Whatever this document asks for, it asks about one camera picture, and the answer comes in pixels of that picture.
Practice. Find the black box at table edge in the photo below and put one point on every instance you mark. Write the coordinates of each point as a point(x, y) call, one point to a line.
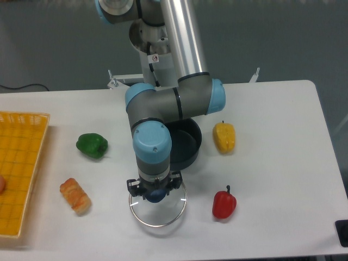
point(342, 231)

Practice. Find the red bell pepper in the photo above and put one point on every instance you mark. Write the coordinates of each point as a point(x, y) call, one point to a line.
point(224, 204)

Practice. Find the glass lid with blue knob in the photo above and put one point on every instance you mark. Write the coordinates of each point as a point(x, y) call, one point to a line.
point(162, 211)

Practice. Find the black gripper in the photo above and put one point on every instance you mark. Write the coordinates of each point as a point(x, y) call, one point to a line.
point(146, 184)

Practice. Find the toy bread roll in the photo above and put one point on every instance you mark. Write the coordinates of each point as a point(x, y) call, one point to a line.
point(75, 196)

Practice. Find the yellow bell pepper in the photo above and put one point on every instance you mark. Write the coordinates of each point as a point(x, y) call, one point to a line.
point(224, 137)

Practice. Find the dark blue pot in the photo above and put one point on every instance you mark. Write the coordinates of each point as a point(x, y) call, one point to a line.
point(186, 139)

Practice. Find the green bell pepper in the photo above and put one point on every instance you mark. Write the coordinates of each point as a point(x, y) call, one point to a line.
point(92, 145)

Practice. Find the yellow woven basket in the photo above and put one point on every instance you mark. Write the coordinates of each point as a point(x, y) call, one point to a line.
point(22, 139)

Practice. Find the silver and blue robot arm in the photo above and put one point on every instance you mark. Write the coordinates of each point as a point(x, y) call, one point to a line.
point(176, 87)

